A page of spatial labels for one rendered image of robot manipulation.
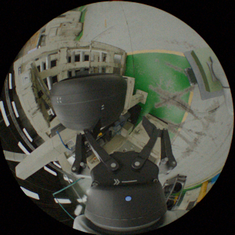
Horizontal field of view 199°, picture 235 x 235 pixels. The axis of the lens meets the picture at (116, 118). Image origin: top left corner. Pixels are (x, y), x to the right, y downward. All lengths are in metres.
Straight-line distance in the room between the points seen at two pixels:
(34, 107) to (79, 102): 0.54
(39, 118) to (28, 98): 0.22
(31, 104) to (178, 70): 1.94
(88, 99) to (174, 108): 1.46
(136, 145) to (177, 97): 1.14
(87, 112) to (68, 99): 0.10
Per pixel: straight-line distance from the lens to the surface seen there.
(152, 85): 1.47
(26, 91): 0.73
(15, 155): 1.39
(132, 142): 0.98
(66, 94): 0.30
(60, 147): 0.65
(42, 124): 0.80
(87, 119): 0.33
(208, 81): 0.81
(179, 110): 1.54
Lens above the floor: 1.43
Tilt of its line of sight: 37 degrees down
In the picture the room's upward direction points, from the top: 124 degrees counter-clockwise
